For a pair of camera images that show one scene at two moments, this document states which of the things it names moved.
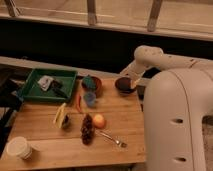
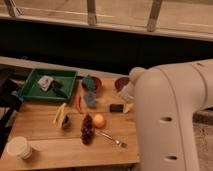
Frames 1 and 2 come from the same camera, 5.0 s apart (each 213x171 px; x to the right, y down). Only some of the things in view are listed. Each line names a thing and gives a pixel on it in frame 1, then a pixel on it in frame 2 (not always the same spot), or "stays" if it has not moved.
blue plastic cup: [90, 98] stays
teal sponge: [89, 82] stays
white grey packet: [44, 82] stays
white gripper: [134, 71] -> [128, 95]
